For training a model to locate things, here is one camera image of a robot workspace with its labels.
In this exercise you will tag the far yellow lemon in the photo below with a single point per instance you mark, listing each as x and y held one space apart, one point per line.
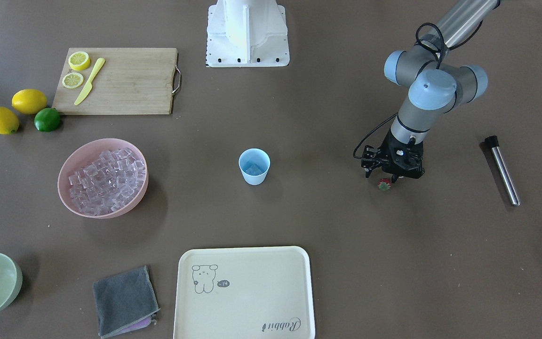
29 101

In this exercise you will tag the upper lemon half slice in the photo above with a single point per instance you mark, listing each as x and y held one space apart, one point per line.
79 61

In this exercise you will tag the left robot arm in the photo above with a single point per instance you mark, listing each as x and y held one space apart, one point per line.
434 88

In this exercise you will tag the red strawberry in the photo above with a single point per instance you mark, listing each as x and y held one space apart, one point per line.
384 184

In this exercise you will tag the light blue plastic cup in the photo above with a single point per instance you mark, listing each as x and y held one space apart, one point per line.
258 156

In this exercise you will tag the yellow plastic knife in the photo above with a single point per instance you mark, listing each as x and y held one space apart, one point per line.
88 86

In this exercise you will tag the clear ice cube pile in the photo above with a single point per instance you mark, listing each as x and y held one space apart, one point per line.
107 184

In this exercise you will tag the steel muddler black tip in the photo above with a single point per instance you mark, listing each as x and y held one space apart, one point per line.
493 145

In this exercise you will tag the green lime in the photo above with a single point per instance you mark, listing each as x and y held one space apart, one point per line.
47 120

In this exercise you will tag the lemon half slice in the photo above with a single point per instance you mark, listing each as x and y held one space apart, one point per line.
72 80
79 61

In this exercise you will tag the pink bowl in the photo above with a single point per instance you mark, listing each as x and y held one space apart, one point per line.
86 154

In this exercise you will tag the cream rabbit serving tray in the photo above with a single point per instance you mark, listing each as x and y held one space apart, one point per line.
244 293

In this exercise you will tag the grey folded cloth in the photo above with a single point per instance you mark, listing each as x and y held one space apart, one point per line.
124 302

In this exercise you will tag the near yellow lemon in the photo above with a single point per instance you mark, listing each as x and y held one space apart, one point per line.
9 122

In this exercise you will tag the wooden cutting board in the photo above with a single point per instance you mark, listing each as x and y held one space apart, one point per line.
131 81

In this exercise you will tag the lower lemon half slice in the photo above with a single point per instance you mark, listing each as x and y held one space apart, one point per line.
72 80

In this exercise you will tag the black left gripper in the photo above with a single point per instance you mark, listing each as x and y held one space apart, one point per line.
386 147

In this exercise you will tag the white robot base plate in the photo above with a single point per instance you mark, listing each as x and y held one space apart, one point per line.
247 52

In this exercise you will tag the yellow lemon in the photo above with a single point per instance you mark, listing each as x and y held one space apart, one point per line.
29 101
9 122

